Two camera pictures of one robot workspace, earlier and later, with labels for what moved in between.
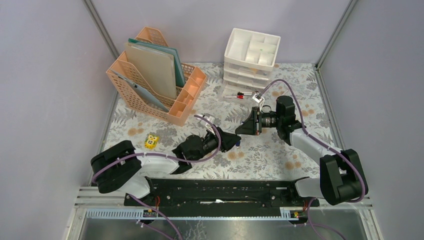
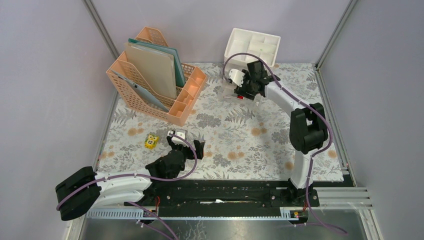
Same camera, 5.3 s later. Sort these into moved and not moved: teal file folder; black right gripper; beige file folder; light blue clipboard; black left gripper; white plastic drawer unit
Moved: black right gripper; black left gripper
Not moved: teal file folder; white plastic drawer unit; light blue clipboard; beige file folder
